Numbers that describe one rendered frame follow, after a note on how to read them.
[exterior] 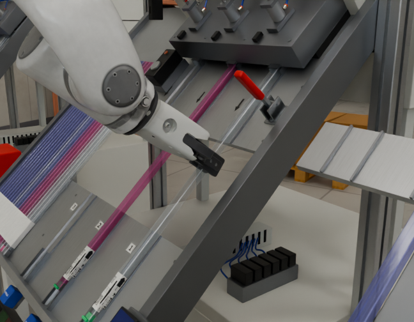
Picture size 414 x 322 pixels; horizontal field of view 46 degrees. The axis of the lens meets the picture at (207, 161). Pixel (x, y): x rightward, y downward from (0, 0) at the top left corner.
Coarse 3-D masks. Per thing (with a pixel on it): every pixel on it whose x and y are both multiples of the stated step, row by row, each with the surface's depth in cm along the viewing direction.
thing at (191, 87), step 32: (160, 32) 119; (192, 64) 100; (224, 64) 93; (256, 64) 87; (160, 96) 99; (192, 96) 92; (224, 96) 86; (288, 96) 76; (224, 128) 80; (256, 128) 75
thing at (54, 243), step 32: (64, 192) 97; (64, 224) 89; (96, 224) 83; (128, 224) 78; (32, 256) 89; (64, 256) 83; (96, 256) 78; (128, 256) 74; (160, 256) 70; (64, 288) 76; (96, 288) 73; (128, 288) 69; (64, 320) 73; (96, 320) 68
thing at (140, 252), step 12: (276, 72) 80; (264, 84) 79; (252, 96) 79; (252, 108) 78; (240, 120) 77; (228, 132) 77; (216, 144) 77; (192, 180) 74; (180, 192) 74; (180, 204) 74; (168, 216) 73; (156, 228) 72; (144, 240) 72; (144, 252) 71; (132, 264) 71; (96, 312) 69
